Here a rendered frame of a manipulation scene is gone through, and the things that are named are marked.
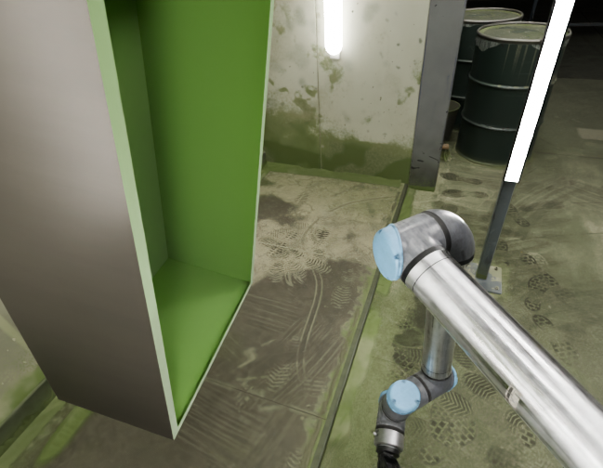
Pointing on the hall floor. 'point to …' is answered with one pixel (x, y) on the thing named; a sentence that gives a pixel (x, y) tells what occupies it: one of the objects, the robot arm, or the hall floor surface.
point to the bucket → (451, 119)
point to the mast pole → (494, 228)
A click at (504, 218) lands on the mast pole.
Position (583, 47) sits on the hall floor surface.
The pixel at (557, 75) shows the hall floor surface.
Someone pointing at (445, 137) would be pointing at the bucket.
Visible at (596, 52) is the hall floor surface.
